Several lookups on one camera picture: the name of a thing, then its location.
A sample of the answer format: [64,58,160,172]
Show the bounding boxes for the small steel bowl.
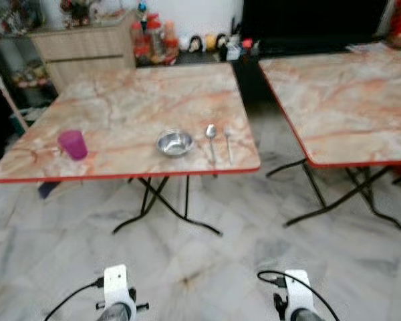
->
[154,129,195,158]

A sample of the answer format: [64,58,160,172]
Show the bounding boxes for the purple plastic cup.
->
[57,129,90,162]

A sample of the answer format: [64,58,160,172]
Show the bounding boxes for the black figurine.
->
[188,34,203,54]

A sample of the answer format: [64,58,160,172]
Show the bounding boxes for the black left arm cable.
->
[43,277,106,321]

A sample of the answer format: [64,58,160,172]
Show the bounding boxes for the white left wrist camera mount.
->
[103,263,132,309]

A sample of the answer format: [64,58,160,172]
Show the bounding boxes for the dark blue slipper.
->
[38,180,61,200]

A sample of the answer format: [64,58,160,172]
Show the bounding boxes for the orange lidded jar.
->
[162,19,180,60]

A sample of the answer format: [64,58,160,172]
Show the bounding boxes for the steel fork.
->
[223,128,235,167]

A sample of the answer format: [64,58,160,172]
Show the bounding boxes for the steel spoon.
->
[205,123,219,165]

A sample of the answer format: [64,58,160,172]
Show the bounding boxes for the wooden drawer cabinet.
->
[29,12,138,92]

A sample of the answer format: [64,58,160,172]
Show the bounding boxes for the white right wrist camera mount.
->
[283,268,313,316]

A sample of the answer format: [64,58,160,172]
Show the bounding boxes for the printed papers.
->
[348,43,396,56]

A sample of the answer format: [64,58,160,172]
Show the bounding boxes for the marble top folding table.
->
[259,48,401,231]
[0,62,262,236]

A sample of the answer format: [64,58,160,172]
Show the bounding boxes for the wooden broom stick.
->
[0,66,29,132]

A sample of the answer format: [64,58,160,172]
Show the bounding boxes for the small red lidded jar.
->
[130,21,148,65]

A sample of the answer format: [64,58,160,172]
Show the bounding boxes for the black television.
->
[240,0,396,49]

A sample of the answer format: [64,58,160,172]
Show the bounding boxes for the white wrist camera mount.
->
[283,268,313,316]
[103,263,132,309]

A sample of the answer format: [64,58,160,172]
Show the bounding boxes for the tall clear jar red lid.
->
[145,14,165,63]

